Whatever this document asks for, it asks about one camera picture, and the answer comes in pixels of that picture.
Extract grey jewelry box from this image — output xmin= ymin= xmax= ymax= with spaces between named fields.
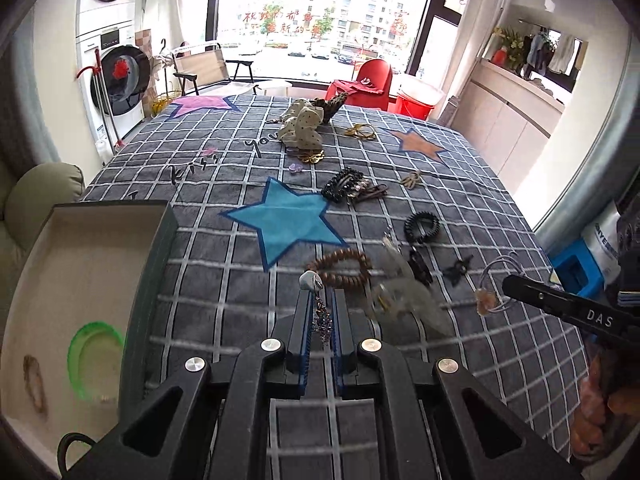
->
xmin=0 ymin=200 xmax=178 ymax=476

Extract red bucket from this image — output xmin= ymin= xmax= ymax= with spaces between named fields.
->
xmin=397 ymin=76 xmax=446 ymax=121

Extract flower bouquet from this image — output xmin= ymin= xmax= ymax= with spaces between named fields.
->
xmin=492 ymin=25 xmax=526 ymax=68

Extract gold hair clip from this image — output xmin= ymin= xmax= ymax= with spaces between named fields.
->
xmin=287 ymin=147 xmax=326 ymax=163

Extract grey curtain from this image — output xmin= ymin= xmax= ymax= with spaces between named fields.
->
xmin=0 ymin=15 xmax=56 ymax=171

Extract wooden bead bracelet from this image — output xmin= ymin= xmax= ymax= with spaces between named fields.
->
xmin=305 ymin=248 xmax=373 ymax=288

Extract brown braided hair tie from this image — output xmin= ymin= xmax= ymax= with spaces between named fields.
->
xmin=22 ymin=355 xmax=49 ymax=416

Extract white printed bag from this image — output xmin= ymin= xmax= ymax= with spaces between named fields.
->
xmin=582 ymin=200 xmax=626 ymax=291

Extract brown hair clips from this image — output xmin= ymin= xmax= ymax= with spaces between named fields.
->
xmin=347 ymin=180 xmax=390 ymax=204

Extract red handled broom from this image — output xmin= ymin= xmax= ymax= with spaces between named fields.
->
xmin=75 ymin=50 xmax=126 ymax=148

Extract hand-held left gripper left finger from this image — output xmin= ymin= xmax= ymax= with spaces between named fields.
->
xmin=62 ymin=287 xmax=321 ymax=480

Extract leopard print hair claw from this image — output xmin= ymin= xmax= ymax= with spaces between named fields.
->
xmin=312 ymin=91 xmax=348 ymax=123

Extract grey checked star blanket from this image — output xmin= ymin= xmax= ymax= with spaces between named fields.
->
xmin=80 ymin=92 xmax=591 ymax=480

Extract person's right hand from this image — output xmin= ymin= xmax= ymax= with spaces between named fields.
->
xmin=570 ymin=350 xmax=626 ymax=461

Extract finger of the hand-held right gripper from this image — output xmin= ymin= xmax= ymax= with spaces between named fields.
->
xmin=501 ymin=273 xmax=627 ymax=341

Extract blue plastic box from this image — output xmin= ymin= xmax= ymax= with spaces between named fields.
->
xmin=550 ymin=240 xmax=608 ymax=301

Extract white washing machine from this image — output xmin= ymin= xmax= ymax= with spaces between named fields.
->
xmin=76 ymin=25 xmax=152 ymax=146

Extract black coil hair tie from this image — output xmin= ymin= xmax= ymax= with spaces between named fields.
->
xmin=404 ymin=211 xmax=441 ymax=245

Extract hanging clothes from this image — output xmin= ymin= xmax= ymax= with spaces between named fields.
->
xmin=525 ymin=30 xmax=581 ymax=78

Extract red plastic chair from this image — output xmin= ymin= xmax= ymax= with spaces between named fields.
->
xmin=325 ymin=58 xmax=391 ymax=111

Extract yellow wire basket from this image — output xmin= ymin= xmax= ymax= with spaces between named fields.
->
xmin=150 ymin=91 xmax=183 ymax=117

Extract black beaded hair clips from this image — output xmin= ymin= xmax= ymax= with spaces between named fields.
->
xmin=321 ymin=167 xmax=365 ymax=203

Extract cream polka-dot scrunchie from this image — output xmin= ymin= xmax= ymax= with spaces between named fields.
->
xmin=277 ymin=100 xmax=323 ymax=151

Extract black folding chair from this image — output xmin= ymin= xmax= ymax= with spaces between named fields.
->
xmin=172 ymin=42 xmax=256 ymax=97

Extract black cable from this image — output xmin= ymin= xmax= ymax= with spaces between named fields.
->
xmin=56 ymin=432 xmax=98 ymax=476

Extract gold hair ties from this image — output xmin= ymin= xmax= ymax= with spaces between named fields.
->
xmin=344 ymin=122 xmax=378 ymax=141

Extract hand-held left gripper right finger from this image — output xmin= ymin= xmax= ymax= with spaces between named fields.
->
xmin=331 ymin=289 xmax=583 ymax=480

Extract green plastic bangle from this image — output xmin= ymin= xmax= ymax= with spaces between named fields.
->
xmin=67 ymin=321 xmax=126 ymax=402

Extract beige sofa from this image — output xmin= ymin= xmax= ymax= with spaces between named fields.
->
xmin=0 ymin=160 xmax=86 ymax=311

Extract clear plastic hair claw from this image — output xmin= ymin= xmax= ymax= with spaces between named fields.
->
xmin=367 ymin=237 xmax=453 ymax=336

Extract hair tie with amber bead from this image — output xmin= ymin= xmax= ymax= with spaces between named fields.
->
xmin=477 ymin=254 xmax=521 ymax=317

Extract black bow hair clip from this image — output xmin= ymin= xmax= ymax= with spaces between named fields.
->
xmin=442 ymin=255 xmax=473 ymax=287

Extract beige cabinet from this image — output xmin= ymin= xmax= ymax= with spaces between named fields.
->
xmin=440 ymin=60 xmax=566 ymax=191

